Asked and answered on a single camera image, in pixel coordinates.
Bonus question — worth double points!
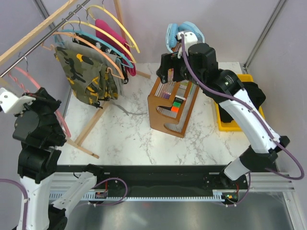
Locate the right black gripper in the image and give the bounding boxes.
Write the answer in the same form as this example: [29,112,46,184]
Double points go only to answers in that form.
[156,52,205,88]

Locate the pink hanger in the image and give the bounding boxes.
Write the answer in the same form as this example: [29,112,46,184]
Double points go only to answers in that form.
[8,67,71,138]

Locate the camouflage trousers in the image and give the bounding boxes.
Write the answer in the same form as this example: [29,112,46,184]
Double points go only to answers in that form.
[54,46,118,108]

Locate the orange hanger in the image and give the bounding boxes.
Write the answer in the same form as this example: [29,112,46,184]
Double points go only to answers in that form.
[51,32,125,79]

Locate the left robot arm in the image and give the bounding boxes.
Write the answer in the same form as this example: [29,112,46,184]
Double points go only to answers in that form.
[12,87,105,230]

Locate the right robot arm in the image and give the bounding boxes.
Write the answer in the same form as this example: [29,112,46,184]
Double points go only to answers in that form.
[156,43,290,189]

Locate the magenta trousers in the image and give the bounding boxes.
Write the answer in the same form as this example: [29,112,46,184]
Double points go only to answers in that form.
[94,18,137,77]

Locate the grey trousers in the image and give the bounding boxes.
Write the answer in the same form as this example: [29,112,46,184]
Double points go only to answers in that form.
[65,41,124,96]

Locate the blue hanger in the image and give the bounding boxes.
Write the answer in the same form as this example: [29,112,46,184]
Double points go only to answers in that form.
[54,28,134,71]

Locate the inner yellow hanger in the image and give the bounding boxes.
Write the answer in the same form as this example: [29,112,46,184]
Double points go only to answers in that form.
[80,21,136,63]

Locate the yellow hanger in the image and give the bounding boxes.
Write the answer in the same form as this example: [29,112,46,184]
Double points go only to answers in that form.
[80,21,136,63]
[86,5,140,53]

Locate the outer yellow hanger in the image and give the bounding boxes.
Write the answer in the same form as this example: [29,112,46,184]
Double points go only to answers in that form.
[86,5,140,53]

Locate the green booklet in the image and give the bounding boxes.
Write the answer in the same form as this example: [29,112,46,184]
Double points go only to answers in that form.
[179,80,196,93]

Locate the white marker pen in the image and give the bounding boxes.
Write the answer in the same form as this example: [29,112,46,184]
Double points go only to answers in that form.
[175,95,186,101]

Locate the green cube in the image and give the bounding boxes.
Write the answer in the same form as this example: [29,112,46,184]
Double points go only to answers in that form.
[173,102,181,108]

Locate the wooden desk shelf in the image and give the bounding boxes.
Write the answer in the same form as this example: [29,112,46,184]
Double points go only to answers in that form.
[147,69,199,138]

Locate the orange cube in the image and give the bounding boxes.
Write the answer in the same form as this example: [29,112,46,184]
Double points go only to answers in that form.
[171,106,179,113]

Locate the light blue headphones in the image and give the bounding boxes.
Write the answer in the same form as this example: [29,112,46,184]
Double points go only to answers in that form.
[165,21,205,53]

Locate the wooden clothes rack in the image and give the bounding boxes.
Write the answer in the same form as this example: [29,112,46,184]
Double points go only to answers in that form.
[0,0,152,159]

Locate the yellow plastic tray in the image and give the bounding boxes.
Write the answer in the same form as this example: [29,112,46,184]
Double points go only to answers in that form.
[213,74,265,132]

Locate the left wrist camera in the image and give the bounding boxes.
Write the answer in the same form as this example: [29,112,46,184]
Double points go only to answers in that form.
[0,88,35,115]

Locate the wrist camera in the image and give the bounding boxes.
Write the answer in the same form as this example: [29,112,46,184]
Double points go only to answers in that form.
[177,31,198,52]
[0,88,35,115]

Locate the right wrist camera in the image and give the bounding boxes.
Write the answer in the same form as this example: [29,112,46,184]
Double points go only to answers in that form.
[177,31,198,52]

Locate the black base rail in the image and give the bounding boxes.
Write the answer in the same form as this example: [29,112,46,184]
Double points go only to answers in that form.
[55,164,249,202]

